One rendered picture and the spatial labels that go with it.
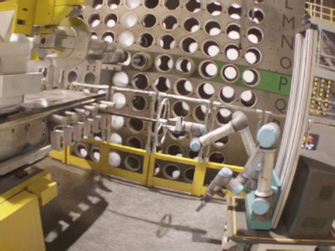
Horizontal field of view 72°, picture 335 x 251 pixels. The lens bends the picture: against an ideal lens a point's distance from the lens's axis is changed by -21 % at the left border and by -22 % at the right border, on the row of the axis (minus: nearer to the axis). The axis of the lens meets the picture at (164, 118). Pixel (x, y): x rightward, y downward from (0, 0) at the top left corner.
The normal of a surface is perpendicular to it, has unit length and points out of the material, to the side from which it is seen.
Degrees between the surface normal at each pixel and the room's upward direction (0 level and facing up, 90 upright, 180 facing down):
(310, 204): 90
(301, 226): 90
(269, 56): 90
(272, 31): 90
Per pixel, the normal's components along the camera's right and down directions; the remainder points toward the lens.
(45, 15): -0.24, 0.17
